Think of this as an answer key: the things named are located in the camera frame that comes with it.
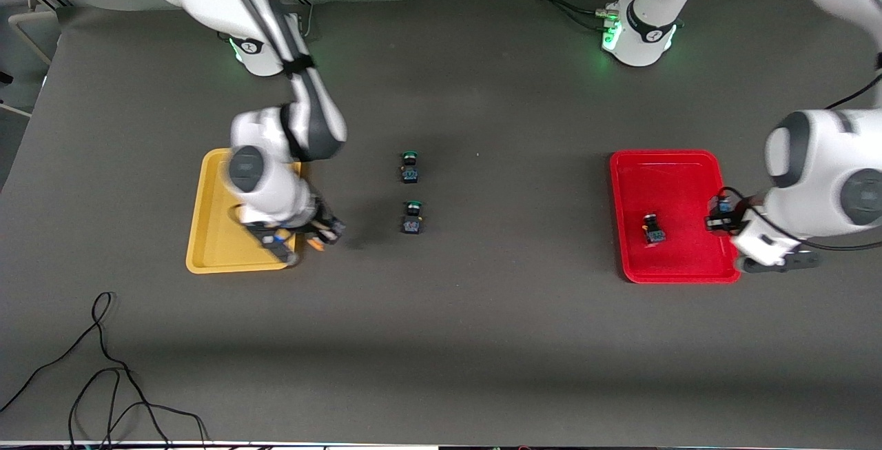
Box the black right arm base cables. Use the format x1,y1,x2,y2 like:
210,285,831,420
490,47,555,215
248,0,314,41

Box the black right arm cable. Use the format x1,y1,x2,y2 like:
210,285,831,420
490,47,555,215
207,0,325,161

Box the yellow plastic tray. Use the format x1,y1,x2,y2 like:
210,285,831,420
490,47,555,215
185,148,304,275

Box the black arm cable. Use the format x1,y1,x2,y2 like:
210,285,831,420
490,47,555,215
207,0,325,161
717,71,882,252

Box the beige chair frame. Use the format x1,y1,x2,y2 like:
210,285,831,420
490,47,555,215
8,10,61,65

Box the dark grey table mat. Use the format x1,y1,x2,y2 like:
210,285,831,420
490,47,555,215
0,0,882,445

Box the thin black loose cable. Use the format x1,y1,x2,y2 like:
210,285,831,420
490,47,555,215
0,292,209,449

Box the red plastic tray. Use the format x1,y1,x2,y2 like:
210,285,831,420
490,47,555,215
610,150,743,285

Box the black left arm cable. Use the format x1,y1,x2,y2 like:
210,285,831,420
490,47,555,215
717,71,882,252

